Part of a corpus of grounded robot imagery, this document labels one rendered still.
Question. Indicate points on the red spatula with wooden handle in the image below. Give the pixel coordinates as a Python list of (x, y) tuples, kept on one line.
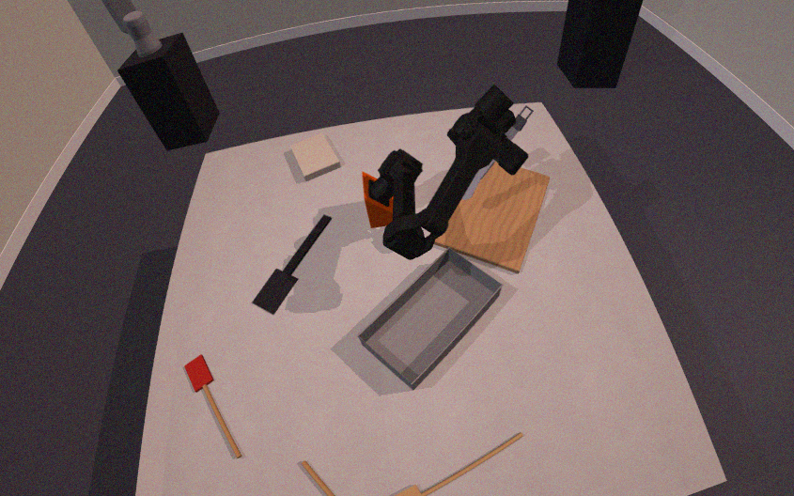
[(200, 376)]

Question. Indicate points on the tan wooden stick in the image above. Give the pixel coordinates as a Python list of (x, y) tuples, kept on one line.
[(317, 479)]

